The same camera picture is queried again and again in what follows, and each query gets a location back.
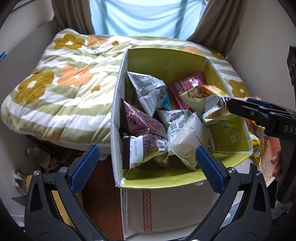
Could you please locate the gold foil snack packet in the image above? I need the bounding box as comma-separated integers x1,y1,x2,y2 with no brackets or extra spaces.
246,119,269,165

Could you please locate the left brown curtain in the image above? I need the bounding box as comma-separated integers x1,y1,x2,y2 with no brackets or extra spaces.
51,0,95,35

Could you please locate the floral striped quilt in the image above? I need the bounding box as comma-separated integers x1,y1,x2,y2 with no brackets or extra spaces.
1,29,249,154

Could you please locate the blue sheer curtain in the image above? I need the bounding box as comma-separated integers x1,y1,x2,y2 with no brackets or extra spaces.
89,0,207,40

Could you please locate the brown curtain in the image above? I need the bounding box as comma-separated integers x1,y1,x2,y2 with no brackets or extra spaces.
51,0,95,35
187,0,247,57

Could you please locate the grey white snack packet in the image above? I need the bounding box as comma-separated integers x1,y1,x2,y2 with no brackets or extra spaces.
127,71,171,117

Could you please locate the cream orange snack bag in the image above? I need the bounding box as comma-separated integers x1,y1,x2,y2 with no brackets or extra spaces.
179,85,234,125

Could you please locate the pink snack packet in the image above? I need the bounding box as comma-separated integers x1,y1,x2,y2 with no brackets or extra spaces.
168,71,204,109

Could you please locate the maroon snack packet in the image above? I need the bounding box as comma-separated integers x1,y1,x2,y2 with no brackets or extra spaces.
119,99,169,169

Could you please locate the white teal snack packet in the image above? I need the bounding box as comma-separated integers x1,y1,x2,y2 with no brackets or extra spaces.
156,109,192,142

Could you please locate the person right hand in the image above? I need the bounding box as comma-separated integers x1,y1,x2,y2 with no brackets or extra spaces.
270,138,282,181

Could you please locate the green cardboard box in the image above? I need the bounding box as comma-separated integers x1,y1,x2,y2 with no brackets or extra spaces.
110,48,252,239

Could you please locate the right brown curtain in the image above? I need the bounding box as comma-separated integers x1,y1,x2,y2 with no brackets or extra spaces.
187,0,247,57

